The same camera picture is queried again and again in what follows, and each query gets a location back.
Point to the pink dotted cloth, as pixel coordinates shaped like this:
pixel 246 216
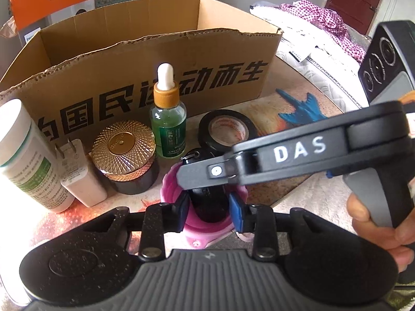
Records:
pixel 324 22

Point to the crumpled tan paper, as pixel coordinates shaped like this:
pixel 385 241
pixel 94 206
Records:
pixel 8 27

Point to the white bottle with green label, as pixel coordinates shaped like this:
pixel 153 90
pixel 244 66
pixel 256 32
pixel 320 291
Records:
pixel 26 155

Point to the dark jar with gold lid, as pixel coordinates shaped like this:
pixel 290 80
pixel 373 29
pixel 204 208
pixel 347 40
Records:
pixel 123 149

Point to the green dropper bottle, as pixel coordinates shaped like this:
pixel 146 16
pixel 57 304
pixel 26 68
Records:
pixel 168 126

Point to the white charger plug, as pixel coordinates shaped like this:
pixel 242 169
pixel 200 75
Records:
pixel 81 178

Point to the pink silicone cup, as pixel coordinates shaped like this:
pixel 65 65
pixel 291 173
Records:
pixel 170 188

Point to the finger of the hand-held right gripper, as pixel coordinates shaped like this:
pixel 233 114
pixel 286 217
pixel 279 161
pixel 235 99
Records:
pixel 197 173

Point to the brown door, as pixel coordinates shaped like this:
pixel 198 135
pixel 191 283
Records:
pixel 353 0

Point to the black tape roll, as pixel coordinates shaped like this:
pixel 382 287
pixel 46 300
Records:
pixel 227 121

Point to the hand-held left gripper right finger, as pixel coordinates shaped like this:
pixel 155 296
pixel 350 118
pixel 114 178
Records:
pixel 236 213

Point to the brown cardboard box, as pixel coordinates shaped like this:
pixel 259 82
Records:
pixel 97 68

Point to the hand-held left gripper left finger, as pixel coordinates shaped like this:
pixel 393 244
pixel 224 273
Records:
pixel 183 212

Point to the person's right hand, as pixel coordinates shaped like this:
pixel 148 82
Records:
pixel 376 230

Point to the white bedding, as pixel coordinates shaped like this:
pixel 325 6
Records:
pixel 317 58

